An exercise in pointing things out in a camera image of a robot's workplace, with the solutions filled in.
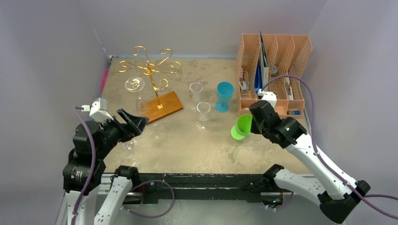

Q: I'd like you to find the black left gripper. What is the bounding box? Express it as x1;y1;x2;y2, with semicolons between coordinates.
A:
96;107;148;157

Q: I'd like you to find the green plastic goblet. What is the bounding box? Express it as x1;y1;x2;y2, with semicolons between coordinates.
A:
230;114;253;140

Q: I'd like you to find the clear flute wine glass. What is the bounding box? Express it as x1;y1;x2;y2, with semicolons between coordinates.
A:
125;77;150;117

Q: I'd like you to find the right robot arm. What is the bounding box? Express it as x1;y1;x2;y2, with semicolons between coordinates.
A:
249;100;371;224

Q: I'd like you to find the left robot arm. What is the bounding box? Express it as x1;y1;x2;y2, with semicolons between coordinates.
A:
62;105;149;225

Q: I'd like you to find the clear glass near left arm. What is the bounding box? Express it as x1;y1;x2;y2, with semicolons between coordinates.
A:
120;140;137;152

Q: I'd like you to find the gold wine glass rack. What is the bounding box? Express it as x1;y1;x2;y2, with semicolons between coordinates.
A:
116;46;184;123

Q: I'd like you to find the blue folder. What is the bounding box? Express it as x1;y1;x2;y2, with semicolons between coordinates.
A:
253;60;263;98

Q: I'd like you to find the blue plastic goblet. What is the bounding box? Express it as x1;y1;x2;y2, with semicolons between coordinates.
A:
215;82;235;113

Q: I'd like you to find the grey white folder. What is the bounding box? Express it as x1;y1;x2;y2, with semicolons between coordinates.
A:
260;32;269;88

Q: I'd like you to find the clear glass middle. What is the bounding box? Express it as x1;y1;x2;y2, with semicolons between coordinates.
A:
196;102;211;131

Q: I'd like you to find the peach file organizer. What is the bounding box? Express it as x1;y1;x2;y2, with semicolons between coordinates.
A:
235;34;312;118

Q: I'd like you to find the clear glass back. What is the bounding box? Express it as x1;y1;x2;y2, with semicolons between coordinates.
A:
190;82;203;112

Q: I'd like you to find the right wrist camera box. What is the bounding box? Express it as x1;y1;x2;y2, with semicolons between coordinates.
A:
257;89;277;109

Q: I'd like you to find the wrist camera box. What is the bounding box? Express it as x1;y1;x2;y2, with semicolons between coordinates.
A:
257;89;277;109
89;97;114;124

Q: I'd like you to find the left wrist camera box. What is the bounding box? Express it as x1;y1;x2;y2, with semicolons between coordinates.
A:
89;97;114;124

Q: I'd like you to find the purple cable loop front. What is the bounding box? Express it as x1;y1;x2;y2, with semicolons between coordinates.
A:
120;180;175;219

